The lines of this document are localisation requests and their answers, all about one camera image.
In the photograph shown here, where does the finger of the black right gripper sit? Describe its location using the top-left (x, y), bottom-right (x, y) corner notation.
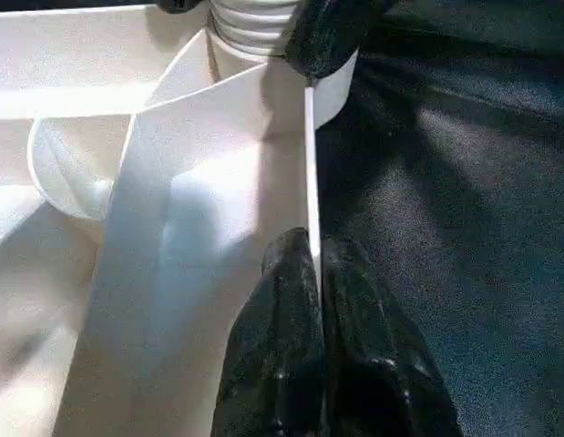
top-left (157, 0), bottom-right (212, 15)
top-left (282, 0), bottom-right (388, 81)

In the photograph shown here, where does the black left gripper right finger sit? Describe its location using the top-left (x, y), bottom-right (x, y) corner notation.
top-left (320, 235), bottom-right (467, 437)

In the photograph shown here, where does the white plastic table leg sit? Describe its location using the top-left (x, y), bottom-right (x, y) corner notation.
top-left (209, 0), bottom-right (306, 61)

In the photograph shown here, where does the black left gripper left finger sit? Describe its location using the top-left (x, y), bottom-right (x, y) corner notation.
top-left (210, 227), bottom-right (326, 437)

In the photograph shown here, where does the black work mat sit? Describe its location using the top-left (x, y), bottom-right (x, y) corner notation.
top-left (313, 0), bottom-right (564, 437)

